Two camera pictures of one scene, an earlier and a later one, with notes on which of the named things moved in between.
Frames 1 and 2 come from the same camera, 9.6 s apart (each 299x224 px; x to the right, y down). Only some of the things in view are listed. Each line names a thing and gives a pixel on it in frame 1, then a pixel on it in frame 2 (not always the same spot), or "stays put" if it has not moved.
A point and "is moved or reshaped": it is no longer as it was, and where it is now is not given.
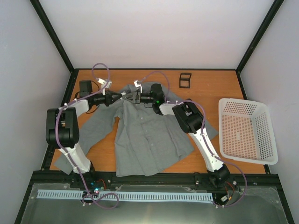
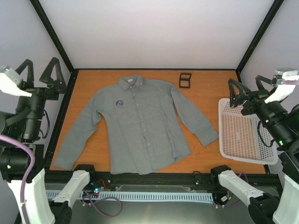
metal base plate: [262, 206] stays put
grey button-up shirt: [145, 141] is moved or reshaped
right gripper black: [135, 97] -> [253, 96]
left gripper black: [109, 100] -> [53, 91]
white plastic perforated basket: [245, 132] stays put
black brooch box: [184, 80] stays put
